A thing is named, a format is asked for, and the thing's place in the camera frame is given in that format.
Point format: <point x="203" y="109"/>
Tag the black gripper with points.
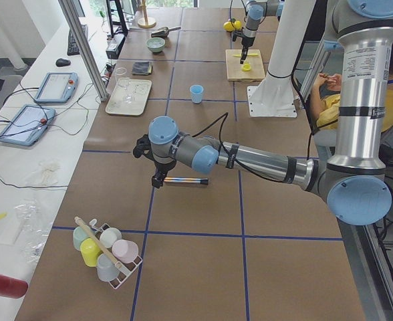
<point x="163" y="166"/>
<point x="246" y="44"/>

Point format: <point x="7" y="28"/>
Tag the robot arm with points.
<point x="257" y="11"/>
<point x="351" y="181"/>

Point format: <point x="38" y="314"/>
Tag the lemon slice on board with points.
<point x="246" y="67"/>

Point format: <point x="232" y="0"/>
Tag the whole yellow lemon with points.
<point x="232" y="25"/>

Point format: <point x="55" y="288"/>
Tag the light blue cup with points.
<point x="196" y="93"/>

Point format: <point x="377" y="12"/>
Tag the white cup in rack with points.
<point x="109" y="236"/>

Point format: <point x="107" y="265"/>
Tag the pink cup in rack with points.
<point x="126" y="251"/>

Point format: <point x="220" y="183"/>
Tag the mint green cup in rack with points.
<point x="79" y="235"/>

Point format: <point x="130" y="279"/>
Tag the yellow cup in rack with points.
<point x="90" y="252"/>

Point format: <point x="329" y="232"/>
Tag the grey-blue cup in rack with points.
<point x="105" y="269"/>

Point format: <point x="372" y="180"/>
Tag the yellow plastic knife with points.
<point x="248" y="55"/>

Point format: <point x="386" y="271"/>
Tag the bamboo cutting board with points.
<point x="252" y="69"/>

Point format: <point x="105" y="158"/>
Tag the steel ice scoop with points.
<point x="163" y="32"/>

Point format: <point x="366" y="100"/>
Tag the wooden stick on rack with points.
<point x="83" y="225"/>

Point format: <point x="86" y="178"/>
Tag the green bowl of ice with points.
<point x="155" y="44"/>

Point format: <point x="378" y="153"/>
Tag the cream bear tray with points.
<point x="139" y="89"/>

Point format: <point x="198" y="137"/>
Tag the person in yellow shirt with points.
<point x="364" y="90"/>

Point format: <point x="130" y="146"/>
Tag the wooden stand base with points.
<point x="145" y="21"/>

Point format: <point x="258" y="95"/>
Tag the clear wine glass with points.
<point x="124" y="84"/>

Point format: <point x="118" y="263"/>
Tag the grey folded cloth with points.
<point x="142" y="68"/>

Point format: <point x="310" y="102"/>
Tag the white cloth gloves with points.
<point x="44" y="175"/>

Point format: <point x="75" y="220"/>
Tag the clear glass tumbler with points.
<point x="119" y="73"/>

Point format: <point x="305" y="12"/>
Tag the clear plastic bag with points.
<point x="34" y="229"/>

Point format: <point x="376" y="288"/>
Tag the upper teach pendant tablet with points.
<point x="57" y="88"/>

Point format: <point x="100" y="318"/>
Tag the teach pendant tablet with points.
<point x="28" y="125"/>
<point x="57" y="88"/>

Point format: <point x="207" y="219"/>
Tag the lower teach pendant tablet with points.
<point x="28" y="125"/>

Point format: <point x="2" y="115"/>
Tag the black computer mouse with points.
<point x="62" y="62"/>

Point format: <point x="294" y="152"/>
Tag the black keyboard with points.
<point x="73" y="48"/>

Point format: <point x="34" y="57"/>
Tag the red cylinder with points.
<point x="12" y="287"/>

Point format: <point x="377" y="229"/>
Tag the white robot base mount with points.
<point x="274" y="96"/>

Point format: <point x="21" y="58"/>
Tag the white wire cup rack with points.
<point x="127" y="268"/>

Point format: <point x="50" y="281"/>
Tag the aluminium frame post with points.
<point x="71" y="15"/>

